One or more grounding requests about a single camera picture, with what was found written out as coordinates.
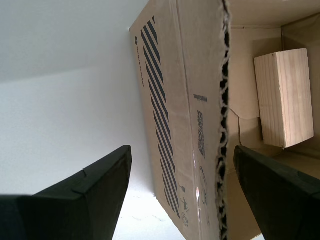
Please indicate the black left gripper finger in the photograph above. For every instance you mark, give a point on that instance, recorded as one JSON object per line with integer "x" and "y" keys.
{"x": 62, "y": 215}
{"x": 287, "y": 205}

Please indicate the brown cardboard box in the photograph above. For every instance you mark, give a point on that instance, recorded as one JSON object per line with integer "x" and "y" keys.
{"x": 180, "y": 100}

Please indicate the light wooden block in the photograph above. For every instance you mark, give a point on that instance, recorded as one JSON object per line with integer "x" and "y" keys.
{"x": 287, "y": 100}

